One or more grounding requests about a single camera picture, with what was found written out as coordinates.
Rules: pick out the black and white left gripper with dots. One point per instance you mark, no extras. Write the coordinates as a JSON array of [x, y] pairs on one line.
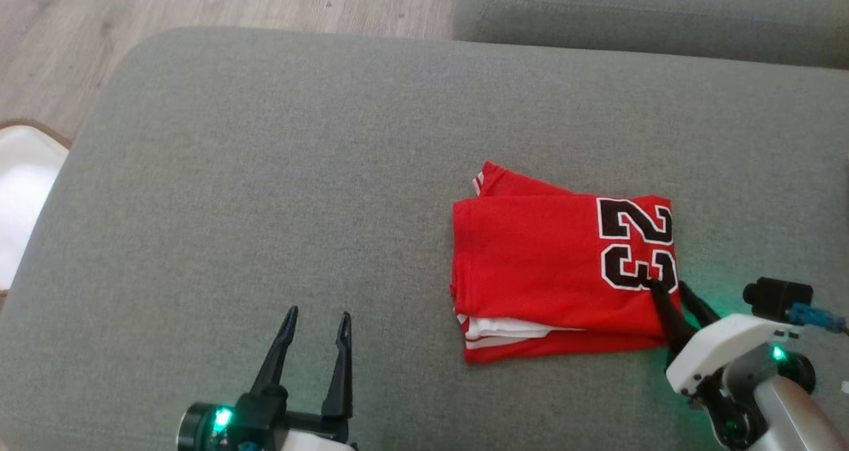
[[292, 431]]

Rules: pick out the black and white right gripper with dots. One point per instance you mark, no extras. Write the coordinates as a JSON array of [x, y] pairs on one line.
[[723, 345]]

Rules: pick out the red basketball jersey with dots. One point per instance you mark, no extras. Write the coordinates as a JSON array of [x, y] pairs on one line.
[[530, 258]]

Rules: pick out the white and grey right arm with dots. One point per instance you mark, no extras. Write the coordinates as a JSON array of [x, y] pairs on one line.
[[789, 411]]

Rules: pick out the white laundry basket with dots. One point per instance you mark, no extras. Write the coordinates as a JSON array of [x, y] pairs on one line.
[[23, 199]]

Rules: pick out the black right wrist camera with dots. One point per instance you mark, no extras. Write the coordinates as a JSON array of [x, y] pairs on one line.
[[773, 295]]

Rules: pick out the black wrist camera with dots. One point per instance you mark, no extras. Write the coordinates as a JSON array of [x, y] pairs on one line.
[[773, 295], [202, 428]]

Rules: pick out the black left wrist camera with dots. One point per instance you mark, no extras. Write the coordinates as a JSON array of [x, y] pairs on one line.
[[202, 428]]

